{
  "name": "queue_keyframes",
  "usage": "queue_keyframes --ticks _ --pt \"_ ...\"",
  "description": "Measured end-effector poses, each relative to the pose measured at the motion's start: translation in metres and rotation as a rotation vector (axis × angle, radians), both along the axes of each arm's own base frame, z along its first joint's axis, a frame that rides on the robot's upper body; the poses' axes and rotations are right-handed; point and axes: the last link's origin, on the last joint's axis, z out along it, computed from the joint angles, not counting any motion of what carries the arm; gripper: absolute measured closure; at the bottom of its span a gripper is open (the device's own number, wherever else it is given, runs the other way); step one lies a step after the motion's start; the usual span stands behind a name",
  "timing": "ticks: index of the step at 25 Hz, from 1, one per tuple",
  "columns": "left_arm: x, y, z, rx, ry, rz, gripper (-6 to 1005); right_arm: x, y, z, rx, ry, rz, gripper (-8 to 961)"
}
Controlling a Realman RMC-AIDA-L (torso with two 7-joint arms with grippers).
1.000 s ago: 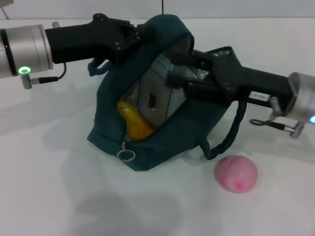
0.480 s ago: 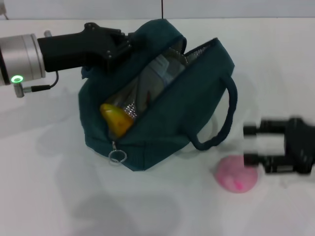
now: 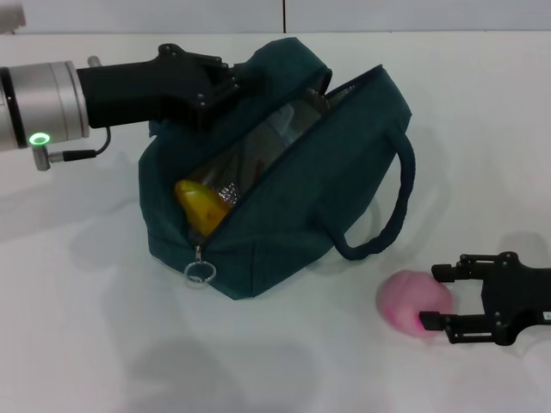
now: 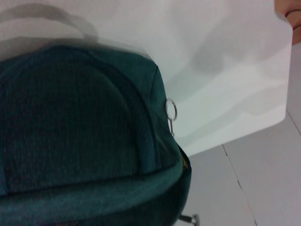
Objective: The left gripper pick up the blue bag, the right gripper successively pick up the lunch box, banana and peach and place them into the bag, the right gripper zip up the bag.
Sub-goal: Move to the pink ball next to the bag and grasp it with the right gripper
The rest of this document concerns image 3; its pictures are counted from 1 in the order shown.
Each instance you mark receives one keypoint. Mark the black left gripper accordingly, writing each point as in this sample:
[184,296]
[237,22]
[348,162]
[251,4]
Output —
[133,92]

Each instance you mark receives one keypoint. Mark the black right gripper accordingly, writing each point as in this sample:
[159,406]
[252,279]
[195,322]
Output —
[516,297]

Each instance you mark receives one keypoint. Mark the pink peach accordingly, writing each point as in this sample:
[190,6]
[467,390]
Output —
[409,301]

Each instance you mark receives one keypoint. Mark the clear plastic lunch box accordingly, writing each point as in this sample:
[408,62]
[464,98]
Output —
[286,122]

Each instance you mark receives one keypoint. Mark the yellow banana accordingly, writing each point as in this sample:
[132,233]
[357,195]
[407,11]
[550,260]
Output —
[202,211]

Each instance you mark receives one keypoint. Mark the dark teal insulated lunch bag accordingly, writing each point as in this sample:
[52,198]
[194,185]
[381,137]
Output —
[301,206]

